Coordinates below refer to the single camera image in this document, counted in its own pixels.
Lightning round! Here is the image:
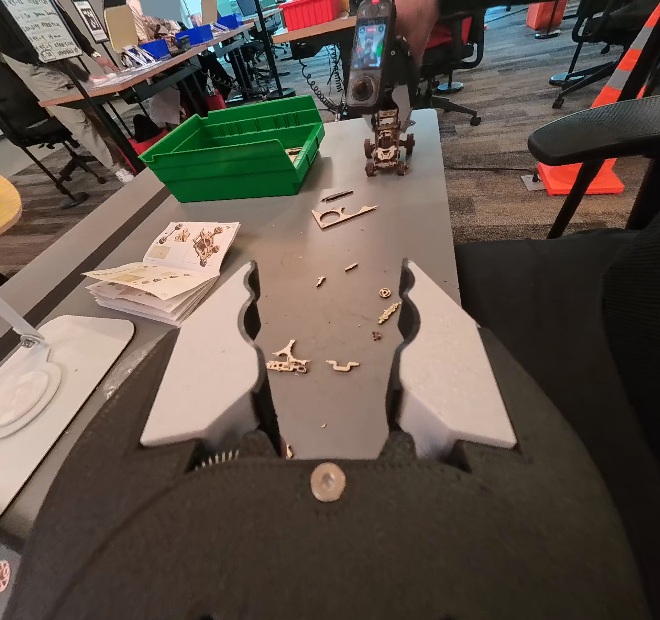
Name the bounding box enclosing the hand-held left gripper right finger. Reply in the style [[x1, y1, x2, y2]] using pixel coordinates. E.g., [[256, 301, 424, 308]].
[[387, 258, 518, 460]]

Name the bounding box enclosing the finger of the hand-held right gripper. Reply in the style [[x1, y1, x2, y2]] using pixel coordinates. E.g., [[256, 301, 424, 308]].
[[393, 86, 415, 135]]

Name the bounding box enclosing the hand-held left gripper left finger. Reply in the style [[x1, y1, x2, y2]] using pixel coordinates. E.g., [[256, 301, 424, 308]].
[[140, 261, 282, 458]]

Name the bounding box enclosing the wooden buggy model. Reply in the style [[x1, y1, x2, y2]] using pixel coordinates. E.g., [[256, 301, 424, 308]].
[[362, 107, 416, 177]]

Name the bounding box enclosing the person's right hand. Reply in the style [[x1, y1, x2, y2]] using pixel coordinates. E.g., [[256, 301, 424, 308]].
[[387, 0, 440, 64]]

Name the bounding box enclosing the red plastic bin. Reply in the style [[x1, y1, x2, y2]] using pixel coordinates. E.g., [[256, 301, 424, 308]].
[[279, 0, 346, 32]]

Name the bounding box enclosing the black and red office chair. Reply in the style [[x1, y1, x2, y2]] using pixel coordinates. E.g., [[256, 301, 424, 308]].
[[412, 9, 486, 127]]

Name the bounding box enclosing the black pole stand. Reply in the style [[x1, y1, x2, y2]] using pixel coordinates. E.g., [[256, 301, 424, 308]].
[[243, 0, 297, 100]]

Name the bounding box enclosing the white instruction booklet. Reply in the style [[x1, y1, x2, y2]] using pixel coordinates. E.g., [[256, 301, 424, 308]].
[[82, 221, 241, 327]]

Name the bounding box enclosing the flat wooden triangular part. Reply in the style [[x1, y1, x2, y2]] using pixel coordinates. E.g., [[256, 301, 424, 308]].
[[311, 204, 379, 230]]

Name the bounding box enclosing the person's black clothing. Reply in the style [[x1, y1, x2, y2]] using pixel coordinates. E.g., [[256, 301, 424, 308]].
[[455, 215, 660, 620]]

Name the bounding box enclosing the green plastic bin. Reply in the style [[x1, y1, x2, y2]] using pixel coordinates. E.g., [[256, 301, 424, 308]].
[[138, 95, 326, 203]]

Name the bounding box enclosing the orange traffic cone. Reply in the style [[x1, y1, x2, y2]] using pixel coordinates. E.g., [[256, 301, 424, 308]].
[[536, 0, 660, 196]]

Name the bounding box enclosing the yellow round table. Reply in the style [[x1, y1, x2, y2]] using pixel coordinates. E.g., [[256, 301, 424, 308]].
[[0, 175, 24, 235]]

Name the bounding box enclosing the black framed code sign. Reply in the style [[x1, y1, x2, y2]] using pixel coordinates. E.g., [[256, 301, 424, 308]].
[[70, 0, 110, 44]]

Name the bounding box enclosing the wooden top table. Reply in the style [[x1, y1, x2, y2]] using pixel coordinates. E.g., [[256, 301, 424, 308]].
[[38, 37, 207, 177]]

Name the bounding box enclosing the whiteboard with writing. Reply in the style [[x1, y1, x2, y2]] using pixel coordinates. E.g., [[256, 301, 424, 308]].
[[0, 0, 84, 64]]

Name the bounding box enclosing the wooden forked frame part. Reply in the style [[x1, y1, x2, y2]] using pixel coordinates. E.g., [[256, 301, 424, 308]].
[[265, 340, 311, 375]]

